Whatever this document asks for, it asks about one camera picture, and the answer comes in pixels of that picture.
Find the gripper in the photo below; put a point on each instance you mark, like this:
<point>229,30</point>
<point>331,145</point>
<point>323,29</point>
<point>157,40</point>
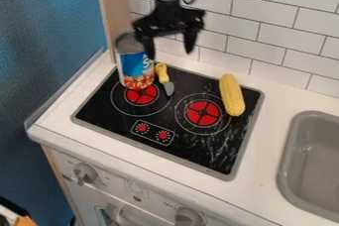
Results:
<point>170,17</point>

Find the blue metal can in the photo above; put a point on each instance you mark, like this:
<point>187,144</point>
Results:
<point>134,62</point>

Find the toy stove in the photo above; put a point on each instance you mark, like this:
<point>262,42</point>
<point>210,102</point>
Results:
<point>170,116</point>

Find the yellow toy corn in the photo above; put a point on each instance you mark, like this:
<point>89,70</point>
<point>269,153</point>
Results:
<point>232,94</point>

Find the toy sink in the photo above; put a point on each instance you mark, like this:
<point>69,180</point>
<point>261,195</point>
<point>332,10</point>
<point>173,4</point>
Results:
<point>310,164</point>

